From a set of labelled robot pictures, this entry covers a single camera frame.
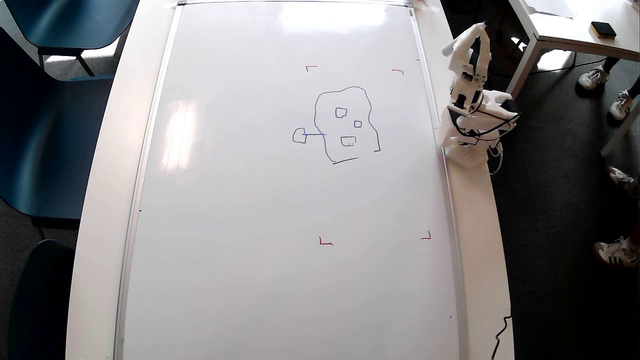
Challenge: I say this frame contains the white sneaker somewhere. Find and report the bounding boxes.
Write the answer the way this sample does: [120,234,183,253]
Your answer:
[607,166,639,195]
[608,89,636,121]
[593,236,640,269]
[577,66,610,92]

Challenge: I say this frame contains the black power cable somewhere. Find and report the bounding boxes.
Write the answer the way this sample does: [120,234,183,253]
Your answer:
[491,314,513,360]

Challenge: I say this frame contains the white table with metal legs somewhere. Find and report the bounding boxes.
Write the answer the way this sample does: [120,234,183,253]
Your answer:
[492,0,640,157]

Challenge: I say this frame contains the large white whiteboard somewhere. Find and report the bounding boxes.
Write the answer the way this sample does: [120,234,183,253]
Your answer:
[114,0,468,360]

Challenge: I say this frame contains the thick black camera cable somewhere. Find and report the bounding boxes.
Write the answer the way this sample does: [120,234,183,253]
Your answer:
[452,107,522,143]

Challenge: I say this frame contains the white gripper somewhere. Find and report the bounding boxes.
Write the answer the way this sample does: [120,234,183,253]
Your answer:
[442,24,494,117]

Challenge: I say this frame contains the dark blue chair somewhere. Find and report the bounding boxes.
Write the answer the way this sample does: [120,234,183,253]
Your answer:
[0,26,117,221]
[4,0,141,77]
[7,239,77,360]

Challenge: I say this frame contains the yellow black sponge eraser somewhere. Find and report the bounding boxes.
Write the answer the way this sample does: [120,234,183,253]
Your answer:
[589,21,617,40]

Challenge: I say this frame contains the white paper sheet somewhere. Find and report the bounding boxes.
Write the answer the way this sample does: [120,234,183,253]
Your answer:
[524,0,576,19]

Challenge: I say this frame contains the thin black motor wire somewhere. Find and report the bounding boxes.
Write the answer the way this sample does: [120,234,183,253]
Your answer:
[467,92,518,126]

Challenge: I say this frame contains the black floor cable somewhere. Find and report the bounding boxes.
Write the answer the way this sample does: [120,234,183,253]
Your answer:
[529,59,607,76]

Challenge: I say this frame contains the thin white cable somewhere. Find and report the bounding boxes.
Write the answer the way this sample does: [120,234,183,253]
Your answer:
[489,141,504,176]

